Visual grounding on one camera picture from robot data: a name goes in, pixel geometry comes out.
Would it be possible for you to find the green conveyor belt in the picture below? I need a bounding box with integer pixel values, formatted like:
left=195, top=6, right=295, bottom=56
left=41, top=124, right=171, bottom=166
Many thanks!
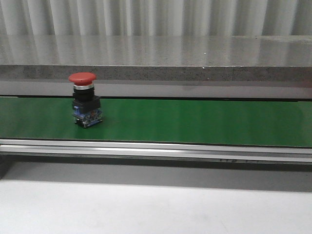
left=0, top=97, right=312, bottom=147

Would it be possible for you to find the white pleated curtain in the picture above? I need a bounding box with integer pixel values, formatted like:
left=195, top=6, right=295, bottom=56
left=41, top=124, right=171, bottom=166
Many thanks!
left=0, top=0, right=312, bottom=36

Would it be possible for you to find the grey stone counter slab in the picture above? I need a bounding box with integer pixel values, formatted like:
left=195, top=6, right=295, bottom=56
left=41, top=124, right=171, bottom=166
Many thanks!
left=0, top=35, right=312, bottom=82

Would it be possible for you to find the aluminium conveyor front rail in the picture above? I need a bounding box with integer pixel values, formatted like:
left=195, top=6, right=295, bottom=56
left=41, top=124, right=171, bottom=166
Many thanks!
left=0, top=139, right=312, bottom=164

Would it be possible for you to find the white conveyor rear rail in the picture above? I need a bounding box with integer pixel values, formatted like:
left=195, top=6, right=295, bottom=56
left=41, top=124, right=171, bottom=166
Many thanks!
left=0, top=79, right=312, bottom=99

